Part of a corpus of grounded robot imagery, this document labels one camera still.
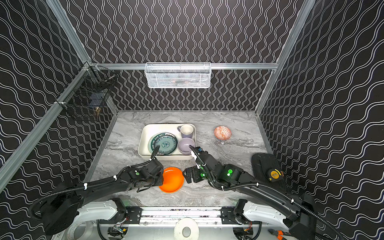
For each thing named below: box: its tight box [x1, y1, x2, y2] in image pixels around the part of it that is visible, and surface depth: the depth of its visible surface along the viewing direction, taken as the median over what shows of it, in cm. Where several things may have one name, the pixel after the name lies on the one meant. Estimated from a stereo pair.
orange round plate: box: [159, 166, 185, 193], surface depth 85 cm
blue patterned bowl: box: [214, 125, 232, 141], surface depth 106 cm
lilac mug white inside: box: [177, 124, 194, 139], surface depth 103 cm
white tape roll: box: [174, 217, 200, 240], surface depth 72 cm
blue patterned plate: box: [148, 132, 178, 156], surface depth 102 cm
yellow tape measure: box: [268, 168, 284, 181], surface depth 80 cm
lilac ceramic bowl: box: [177, 137, 195, 155], surface depth 99 cm
